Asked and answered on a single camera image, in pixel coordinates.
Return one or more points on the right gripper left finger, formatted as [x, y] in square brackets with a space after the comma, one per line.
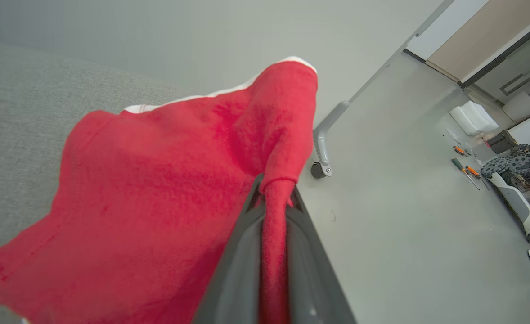
[238, 279]

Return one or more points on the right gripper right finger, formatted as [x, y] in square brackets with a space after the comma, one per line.
[310, 288]

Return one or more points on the red shorts with white stripe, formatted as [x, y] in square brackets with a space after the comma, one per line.
[157, 180]

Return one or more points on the wheeled robot base grey wheels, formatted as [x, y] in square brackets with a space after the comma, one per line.
[517, 198]

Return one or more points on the white foam package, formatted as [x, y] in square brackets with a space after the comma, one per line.
[474, 118]

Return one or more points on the small black box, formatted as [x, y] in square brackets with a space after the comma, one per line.
[502, 142]

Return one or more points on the white rounded bin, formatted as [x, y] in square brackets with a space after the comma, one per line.
[519, 106]

